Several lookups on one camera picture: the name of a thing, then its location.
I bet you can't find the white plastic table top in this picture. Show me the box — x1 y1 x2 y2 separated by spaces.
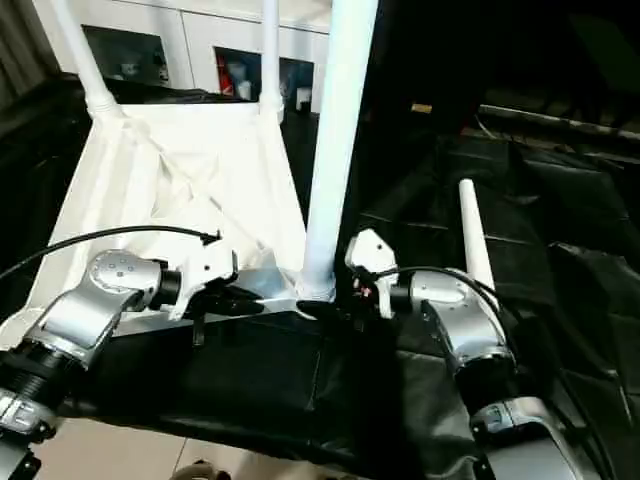
0 98 337 355

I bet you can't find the white plastic table leg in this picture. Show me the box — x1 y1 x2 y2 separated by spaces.
296 0 381 302
48 0 122 120
457 177 498 292
258 0 287 122

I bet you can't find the dark left robot foot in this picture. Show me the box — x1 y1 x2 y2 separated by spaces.
171 458 232 480

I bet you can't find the black mat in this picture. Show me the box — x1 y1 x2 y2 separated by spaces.
0 74 640 480

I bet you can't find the dark metal rod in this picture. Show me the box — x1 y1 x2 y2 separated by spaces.
409 101 640 142

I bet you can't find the white cabinet with glass doors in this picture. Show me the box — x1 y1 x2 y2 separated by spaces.
34 0 335 115

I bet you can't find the grey curtain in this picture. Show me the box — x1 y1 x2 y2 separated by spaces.
0 0 60 100

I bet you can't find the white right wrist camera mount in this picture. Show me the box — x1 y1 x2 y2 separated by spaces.
345 227 400 321

